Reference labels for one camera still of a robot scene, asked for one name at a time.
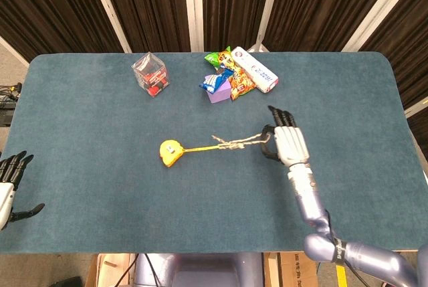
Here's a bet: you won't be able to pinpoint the clear plastic box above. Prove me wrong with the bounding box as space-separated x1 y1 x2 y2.
132 52 171 98

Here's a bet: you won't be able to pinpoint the brown cardboard box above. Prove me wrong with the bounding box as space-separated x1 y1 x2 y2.
87 253 138 287
263 252 319 287

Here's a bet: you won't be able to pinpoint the blue carpet table cover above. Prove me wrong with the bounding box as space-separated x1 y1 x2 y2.
0 51 423 255

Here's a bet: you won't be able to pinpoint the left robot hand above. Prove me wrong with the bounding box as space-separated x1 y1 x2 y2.
0 151 46 231

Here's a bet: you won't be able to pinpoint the dark brown curtain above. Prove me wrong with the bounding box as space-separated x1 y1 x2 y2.
0 0 428 140

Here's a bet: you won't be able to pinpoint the black cables and equipment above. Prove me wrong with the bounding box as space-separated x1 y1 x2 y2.
0 82 23 127

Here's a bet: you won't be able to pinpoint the yellow tape measure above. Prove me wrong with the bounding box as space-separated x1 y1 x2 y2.
158 138 221 168

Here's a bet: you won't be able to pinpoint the red and black capsules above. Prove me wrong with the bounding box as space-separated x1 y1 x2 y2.
140 66 168 96

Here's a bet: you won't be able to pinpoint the orange and green snack bag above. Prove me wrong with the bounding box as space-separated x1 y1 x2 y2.
204 45 257 101

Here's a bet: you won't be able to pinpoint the purple foam cube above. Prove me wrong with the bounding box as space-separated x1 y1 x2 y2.
207 74 232 104

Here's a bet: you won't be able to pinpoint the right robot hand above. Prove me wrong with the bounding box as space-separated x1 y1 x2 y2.
261 105 311 169

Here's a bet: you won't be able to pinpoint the black strap with print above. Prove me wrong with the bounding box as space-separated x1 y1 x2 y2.
329 236 342 264

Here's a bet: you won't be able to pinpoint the white frame post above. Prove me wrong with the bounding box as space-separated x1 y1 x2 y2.
183 0 205 53
340 0 413 53
403 96 428 117
85 0 132 54
255 0 282 53

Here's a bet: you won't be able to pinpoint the blue snack bag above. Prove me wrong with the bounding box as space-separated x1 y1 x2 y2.
199 68 235 94

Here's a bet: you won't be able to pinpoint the white toothpaste box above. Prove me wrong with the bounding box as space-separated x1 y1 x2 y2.
230 45 280 94

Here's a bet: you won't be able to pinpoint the braided white rope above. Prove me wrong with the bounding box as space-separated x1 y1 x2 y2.
211 132 274 151

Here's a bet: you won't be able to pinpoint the silver-blue robot torso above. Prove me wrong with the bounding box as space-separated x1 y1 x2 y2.
133 252 265 287

